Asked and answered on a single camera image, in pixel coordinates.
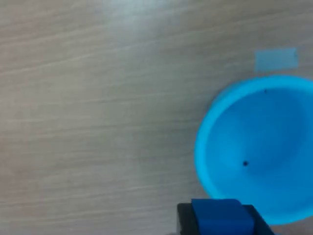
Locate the light blue plastic bin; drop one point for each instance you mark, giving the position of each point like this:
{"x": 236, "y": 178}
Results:
{"x": 264, "y": 147}

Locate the blue tape piece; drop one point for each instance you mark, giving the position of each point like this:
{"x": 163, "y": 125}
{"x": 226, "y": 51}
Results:
{"x": 276, "y": 59}

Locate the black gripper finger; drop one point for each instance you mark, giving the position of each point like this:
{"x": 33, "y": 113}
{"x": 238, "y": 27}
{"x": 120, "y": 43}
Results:
{"x": 260, "y": 226}
{"x": 187, "y": 220}

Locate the blue cube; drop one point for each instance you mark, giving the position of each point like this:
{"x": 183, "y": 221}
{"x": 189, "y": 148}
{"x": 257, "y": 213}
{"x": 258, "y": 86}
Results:
{"x": 220, "y": 218}

